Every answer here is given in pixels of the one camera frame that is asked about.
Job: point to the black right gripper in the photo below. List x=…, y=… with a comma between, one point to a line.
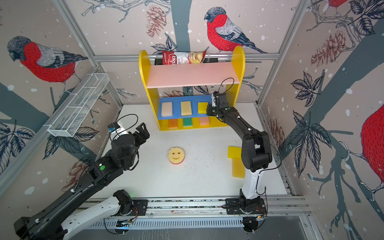
x=209, y=107

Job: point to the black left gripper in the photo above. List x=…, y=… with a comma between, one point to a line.
x=145, y=133

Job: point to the small yellow square sponge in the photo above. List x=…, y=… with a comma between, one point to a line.
x=202, y=107

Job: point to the salmon orange sponge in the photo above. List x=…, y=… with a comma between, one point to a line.
x=204, y=121

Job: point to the pale yellow sponge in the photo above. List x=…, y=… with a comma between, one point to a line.
x=186, y=108

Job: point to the orange scrub sponge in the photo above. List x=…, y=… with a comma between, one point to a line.
x=173, y=124

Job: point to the green scrub sponge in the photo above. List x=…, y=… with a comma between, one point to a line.
x=187, y=122

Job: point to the smiley face sponge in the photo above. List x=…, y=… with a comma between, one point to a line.
x=176, y=155

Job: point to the light pink sponge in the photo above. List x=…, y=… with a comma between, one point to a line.
x=167, y=109

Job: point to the yellow rectangular sponge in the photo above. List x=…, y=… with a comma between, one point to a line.
x=238, y=169

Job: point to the bright yellow square sponge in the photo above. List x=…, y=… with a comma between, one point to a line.
x=234, y=152

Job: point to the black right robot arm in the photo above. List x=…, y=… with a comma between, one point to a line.
x=256, y=153

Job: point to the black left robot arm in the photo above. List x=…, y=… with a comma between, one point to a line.
x=59, y=222

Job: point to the yellow shelf with coloured boards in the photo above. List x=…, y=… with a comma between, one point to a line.
x=193, y=75

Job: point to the red cassava chips bag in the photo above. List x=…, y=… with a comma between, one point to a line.
x=181, y=58

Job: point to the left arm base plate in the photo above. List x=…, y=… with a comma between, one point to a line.
x=137, y=207

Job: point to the white wire mesh basket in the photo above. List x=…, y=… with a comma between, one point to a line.
x=70, y=119

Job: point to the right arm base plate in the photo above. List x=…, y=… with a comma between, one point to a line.
x=240, y=206

